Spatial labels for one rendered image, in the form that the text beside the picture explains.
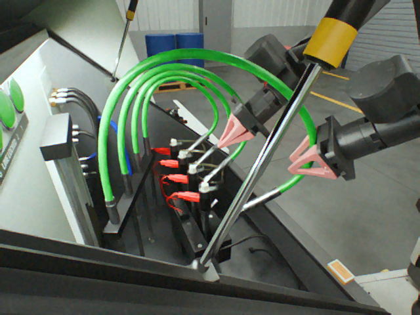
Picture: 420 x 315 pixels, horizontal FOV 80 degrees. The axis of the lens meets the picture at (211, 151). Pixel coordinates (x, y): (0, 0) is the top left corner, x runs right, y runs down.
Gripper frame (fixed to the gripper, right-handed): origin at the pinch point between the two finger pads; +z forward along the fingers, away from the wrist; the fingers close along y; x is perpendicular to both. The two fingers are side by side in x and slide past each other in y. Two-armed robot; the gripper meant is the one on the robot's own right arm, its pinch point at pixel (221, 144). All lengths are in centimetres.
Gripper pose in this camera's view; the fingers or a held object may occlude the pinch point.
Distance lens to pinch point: 53.7
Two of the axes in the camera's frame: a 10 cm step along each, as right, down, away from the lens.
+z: -7.1, 6.6, 2.5
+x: 1.5, 4.9, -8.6
